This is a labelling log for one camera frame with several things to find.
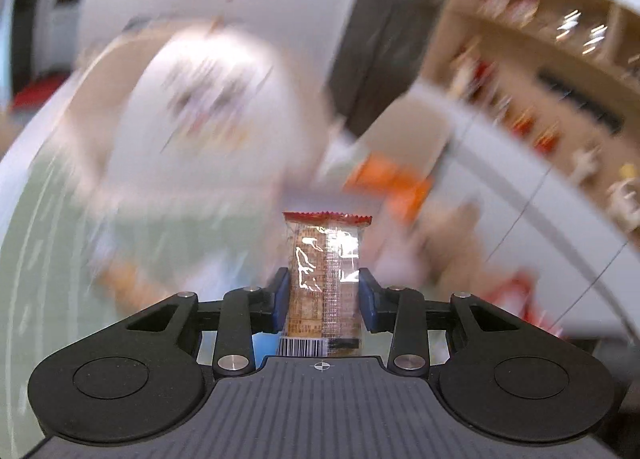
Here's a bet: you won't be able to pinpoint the orange snack bag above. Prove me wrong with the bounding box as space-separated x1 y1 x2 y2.
344 153 435 222

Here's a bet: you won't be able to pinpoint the clear biscuit pack red ends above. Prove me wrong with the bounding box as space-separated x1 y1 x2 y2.
277 210 374 358

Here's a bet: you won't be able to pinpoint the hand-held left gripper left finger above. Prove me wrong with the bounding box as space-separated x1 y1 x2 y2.
125 265 291 376

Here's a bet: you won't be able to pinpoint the dark glass cabinet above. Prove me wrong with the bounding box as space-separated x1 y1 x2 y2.
327 0 467 140

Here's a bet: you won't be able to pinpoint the green checked tablecloth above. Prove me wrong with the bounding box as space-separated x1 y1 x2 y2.
0 149 286 459

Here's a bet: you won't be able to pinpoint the wooden wall shelf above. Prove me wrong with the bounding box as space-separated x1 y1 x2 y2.
420 0 640 242

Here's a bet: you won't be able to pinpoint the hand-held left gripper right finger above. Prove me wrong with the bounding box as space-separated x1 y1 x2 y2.
358 266 522 376

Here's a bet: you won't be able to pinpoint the printed mesh food cover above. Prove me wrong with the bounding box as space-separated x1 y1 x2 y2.
70 18 328 224

